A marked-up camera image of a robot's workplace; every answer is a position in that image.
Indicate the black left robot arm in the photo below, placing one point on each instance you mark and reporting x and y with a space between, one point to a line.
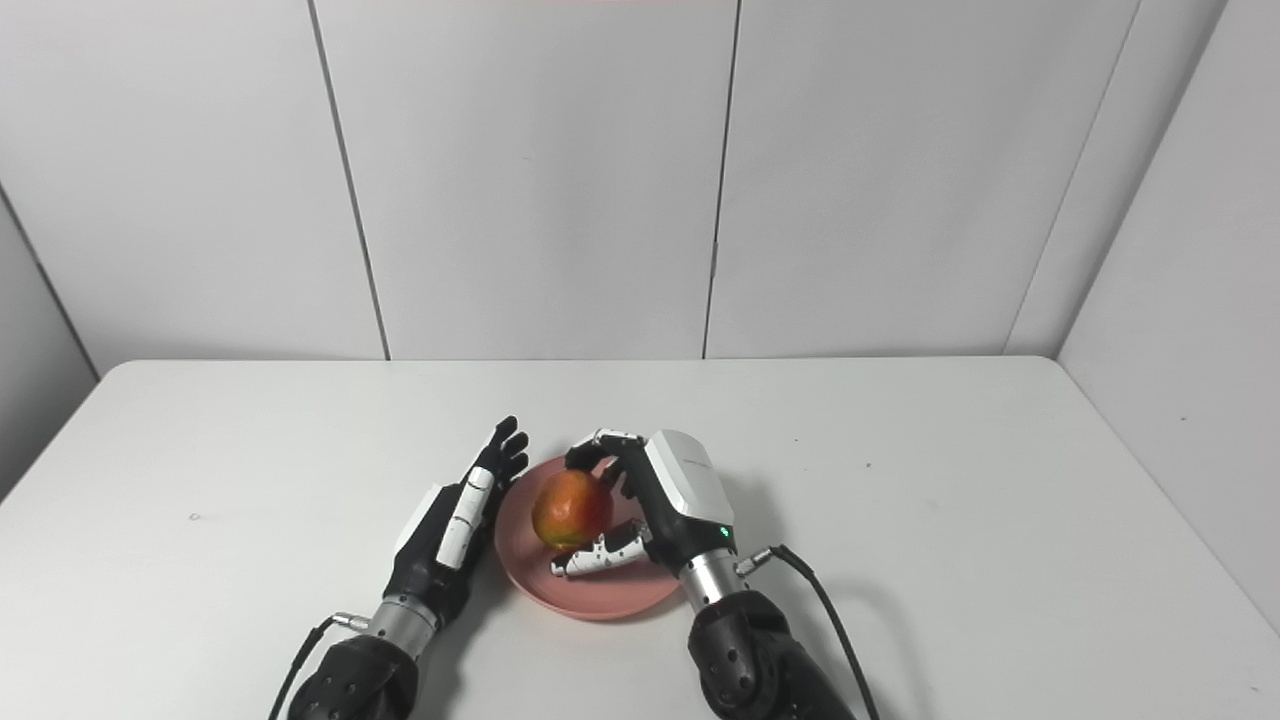
360 665

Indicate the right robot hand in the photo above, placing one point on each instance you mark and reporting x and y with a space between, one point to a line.
665 500

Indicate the pink round plate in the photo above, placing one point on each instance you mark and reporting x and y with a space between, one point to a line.
600 590

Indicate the red yellow apple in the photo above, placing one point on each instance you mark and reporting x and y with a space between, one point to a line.
571 509

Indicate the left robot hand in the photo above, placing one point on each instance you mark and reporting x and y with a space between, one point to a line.
450 530

